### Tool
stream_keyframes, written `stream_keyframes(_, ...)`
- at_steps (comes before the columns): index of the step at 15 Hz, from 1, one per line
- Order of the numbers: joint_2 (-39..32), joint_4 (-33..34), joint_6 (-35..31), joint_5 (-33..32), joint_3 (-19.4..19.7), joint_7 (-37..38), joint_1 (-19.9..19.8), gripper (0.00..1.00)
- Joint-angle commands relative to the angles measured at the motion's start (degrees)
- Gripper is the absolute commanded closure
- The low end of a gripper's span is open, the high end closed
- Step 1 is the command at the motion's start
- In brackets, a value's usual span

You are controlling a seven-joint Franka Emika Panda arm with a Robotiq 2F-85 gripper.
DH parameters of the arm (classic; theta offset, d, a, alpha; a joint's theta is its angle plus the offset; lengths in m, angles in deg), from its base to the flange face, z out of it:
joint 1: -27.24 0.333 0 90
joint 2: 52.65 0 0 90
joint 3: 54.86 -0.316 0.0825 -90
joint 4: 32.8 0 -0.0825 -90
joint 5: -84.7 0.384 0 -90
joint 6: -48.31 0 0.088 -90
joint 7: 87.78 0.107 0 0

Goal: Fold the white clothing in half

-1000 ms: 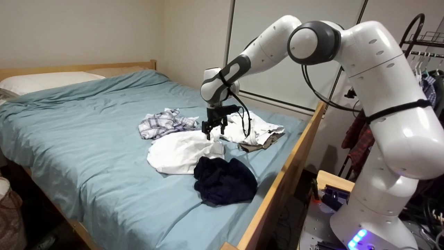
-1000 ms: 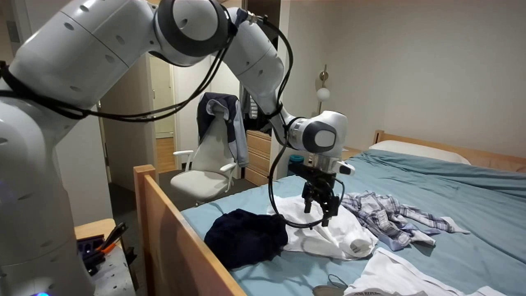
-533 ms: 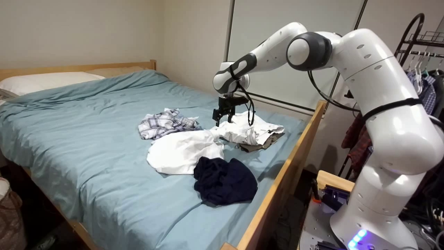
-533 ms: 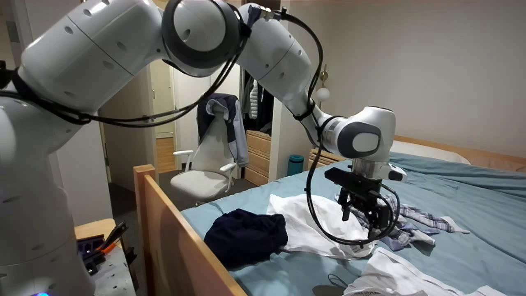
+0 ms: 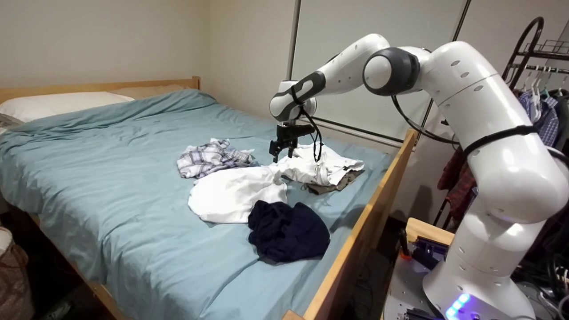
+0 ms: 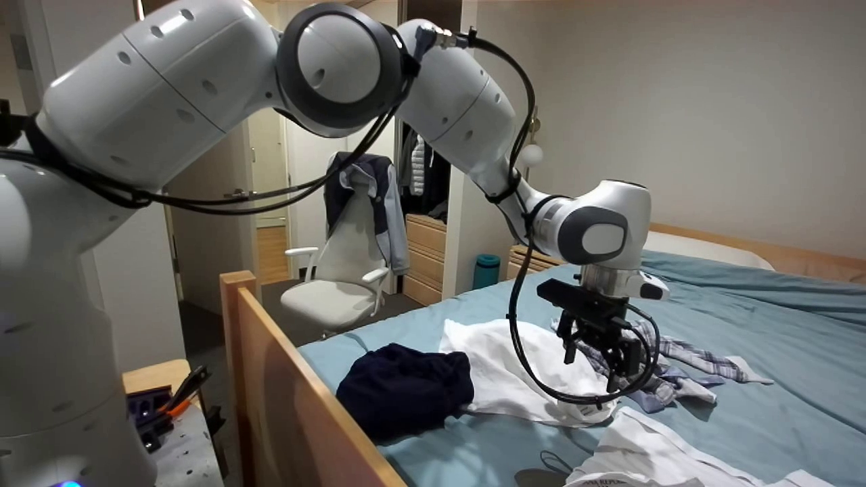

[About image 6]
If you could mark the navy blue clothing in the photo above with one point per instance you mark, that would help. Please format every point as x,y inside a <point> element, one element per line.
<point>402,389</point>

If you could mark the white round lamp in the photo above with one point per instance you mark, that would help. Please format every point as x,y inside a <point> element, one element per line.
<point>531,155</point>

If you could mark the wooden nightstand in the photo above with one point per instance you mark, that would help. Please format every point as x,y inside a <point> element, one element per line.
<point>531,262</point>

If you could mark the black and orange clamp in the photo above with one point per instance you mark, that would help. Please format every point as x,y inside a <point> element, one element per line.
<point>159,406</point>

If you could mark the plaid clothing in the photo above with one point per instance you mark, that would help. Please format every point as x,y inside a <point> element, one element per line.
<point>683,355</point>

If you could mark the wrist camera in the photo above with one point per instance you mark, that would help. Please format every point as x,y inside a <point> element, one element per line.
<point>563,293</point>

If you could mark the navy and grey jacket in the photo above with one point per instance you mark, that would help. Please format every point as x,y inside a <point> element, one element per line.
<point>375,182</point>

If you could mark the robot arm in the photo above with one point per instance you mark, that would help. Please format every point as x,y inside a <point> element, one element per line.
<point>162,101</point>

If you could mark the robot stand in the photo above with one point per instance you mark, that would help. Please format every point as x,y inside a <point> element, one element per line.
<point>179,446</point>

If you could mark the wooden dresser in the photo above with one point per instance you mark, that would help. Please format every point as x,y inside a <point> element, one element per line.
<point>425,260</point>

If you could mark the white pillow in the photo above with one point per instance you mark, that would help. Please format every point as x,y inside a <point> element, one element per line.
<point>703,249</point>

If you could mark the white printed clothing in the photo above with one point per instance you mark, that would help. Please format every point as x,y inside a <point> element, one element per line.
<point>649,450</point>

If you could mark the door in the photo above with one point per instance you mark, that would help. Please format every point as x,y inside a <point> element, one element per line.
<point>213,223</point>

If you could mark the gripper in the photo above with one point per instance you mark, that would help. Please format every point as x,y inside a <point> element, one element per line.
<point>599,316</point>

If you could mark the white office chair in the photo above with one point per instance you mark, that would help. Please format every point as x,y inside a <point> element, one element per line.
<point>335,297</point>

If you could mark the hanging clothes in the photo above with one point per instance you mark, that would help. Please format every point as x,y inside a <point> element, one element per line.
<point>425,169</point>

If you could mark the wooden bed with teal sheet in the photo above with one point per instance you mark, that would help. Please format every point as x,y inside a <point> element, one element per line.
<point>758,325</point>

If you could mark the teal cylinder container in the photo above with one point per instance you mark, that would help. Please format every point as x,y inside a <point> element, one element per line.
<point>486,272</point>

